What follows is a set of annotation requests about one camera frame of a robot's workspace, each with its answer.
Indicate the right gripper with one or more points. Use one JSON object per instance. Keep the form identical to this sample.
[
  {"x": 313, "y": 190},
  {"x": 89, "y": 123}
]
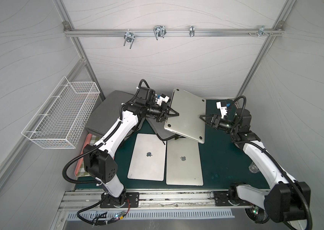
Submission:
[{"x": 213, "y": 120}]

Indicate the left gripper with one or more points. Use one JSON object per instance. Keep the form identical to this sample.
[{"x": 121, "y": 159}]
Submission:
[{"x": 164, "y": 112}]

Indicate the grey laptop sleeve back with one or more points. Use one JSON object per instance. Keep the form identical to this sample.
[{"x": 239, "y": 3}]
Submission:
[{"x": 161, "y": 132}]

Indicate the grey laptop sleeve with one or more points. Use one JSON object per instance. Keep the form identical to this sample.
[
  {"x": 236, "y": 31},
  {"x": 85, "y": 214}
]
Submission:
[
  {"x": 107, "y": 113},
  {"x": 161, "y": 132}
]

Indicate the grey laptop sleeve front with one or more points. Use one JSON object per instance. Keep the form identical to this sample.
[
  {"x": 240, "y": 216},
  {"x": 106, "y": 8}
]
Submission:
[{"x": 107, "y": 113}]

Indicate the silver laptop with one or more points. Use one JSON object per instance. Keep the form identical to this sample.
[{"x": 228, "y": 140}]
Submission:
[
  {"x": 188, "y": 123},
  {"x": 183, "y": 166},
  {"x": 148, "y": 158}
]

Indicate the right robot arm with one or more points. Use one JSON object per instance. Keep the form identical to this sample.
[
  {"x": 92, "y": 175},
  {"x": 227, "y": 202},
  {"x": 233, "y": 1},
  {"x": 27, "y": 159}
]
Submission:
[{"x": 288, "y": 199}]

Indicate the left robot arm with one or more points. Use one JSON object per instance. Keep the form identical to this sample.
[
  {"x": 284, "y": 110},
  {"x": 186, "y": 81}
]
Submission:
[{"x": 98, "y": 159}]

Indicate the green table mat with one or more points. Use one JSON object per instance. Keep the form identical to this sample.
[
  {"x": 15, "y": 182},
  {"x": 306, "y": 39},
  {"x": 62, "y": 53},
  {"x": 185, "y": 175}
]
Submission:
[{"x": 222, "y": 164}]

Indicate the clear plastic cup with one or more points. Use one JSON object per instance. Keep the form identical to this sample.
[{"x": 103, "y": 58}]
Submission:
[{"x": 253, "y": 168}]

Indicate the metal hook clamp left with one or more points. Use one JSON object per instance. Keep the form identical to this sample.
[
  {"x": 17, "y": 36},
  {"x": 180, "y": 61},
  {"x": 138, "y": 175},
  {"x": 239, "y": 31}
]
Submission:
[{"x": 129, "y": 37}]

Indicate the metal hook clamp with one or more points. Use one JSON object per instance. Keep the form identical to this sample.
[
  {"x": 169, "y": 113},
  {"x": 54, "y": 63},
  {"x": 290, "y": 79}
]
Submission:
[
  {"x": 159, "y": 31},
  {"x": 261, "y": 33},
  {"x": 129, "y": 37}
]

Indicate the metal hook clamp middle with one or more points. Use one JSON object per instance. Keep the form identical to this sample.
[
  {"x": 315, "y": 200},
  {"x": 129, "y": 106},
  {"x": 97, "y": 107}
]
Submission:
[{"x": 159, "y": 31}]

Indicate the metal hook small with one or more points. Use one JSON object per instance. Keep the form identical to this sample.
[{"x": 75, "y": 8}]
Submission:
[{"x": 192, "y": 31}]

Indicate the green checkered cloth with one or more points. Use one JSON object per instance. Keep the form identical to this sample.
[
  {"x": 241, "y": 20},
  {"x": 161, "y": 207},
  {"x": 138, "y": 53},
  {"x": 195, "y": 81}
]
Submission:
[{"x": 91, "y": 141}]

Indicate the aluminium crossbar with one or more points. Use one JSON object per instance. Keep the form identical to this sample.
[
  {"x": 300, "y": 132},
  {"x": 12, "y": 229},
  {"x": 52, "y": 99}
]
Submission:
[{"x": 169, "y": 32}]

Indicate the metal hook clamp right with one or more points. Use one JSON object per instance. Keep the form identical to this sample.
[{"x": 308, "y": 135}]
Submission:
[{"x": 261, "y": 33}]

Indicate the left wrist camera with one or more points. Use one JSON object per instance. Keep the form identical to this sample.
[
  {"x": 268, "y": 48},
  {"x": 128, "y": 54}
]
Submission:
[{"x": 162, "y": 99}]

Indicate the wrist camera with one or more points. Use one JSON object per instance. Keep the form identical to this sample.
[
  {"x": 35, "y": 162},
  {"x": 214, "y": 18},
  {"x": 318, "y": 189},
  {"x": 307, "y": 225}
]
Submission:
[
  {"x": 224, "y": 108},
  {"x": 162, "y": 99}
]

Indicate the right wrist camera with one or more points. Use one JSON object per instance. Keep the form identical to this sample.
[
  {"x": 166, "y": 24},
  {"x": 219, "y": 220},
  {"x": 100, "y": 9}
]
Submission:
[{"x": 224, "y": 108}]

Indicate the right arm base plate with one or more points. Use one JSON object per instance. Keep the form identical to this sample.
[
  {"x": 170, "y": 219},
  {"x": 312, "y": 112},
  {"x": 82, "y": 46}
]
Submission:
[{"x": 223, "y": 198}]

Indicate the white wire basket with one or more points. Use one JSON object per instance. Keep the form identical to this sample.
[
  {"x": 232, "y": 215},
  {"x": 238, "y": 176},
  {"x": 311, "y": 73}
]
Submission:
[{"x": 60, "y": 121}]

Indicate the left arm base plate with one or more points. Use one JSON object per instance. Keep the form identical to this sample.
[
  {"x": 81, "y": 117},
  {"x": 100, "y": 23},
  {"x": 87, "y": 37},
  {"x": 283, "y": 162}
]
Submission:
[{"x": 128, "y": 199}]

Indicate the aluminium front rail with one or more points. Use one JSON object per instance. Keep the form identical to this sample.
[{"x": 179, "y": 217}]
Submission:
[{"x": 149, "y": 199}]

